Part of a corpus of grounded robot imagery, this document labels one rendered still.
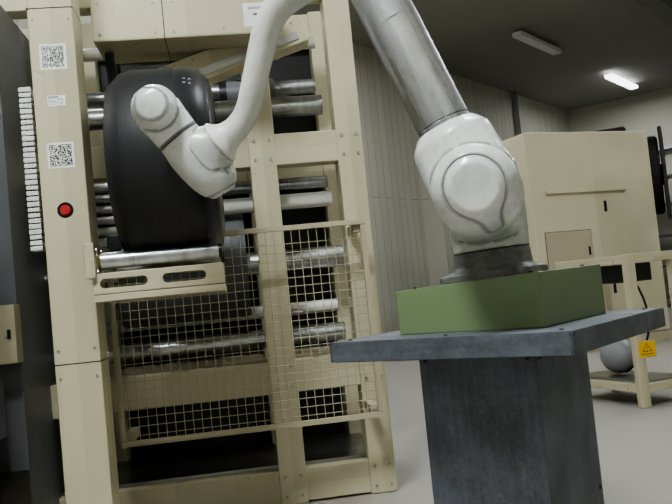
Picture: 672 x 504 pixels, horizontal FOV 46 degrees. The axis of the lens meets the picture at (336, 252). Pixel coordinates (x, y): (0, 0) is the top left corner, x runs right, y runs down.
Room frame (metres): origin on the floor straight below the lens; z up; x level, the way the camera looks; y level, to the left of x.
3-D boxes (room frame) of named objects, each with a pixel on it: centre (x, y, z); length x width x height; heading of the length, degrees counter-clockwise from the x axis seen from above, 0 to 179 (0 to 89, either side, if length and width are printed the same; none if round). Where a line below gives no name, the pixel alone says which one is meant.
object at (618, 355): (4.41, -1.55, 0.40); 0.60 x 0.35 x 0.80; 22
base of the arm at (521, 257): (1.61, -0.33, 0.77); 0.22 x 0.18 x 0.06; 153
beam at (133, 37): (2.66, 0.43, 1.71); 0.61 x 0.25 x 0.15; 97
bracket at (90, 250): (2.33, 0.70, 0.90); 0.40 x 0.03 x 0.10; 7
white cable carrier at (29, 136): (2.26, 0.85, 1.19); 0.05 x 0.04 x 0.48; 7
